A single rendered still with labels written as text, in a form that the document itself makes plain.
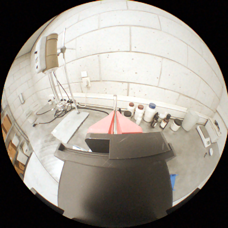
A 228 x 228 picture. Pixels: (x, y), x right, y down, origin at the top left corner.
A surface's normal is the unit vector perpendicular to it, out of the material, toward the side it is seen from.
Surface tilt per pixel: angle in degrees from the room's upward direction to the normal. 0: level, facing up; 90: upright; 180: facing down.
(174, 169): 0
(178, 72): 90
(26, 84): 90
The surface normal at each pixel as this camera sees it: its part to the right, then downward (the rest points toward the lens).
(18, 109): 0.97, 0.15
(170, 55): -0.25, 0.61
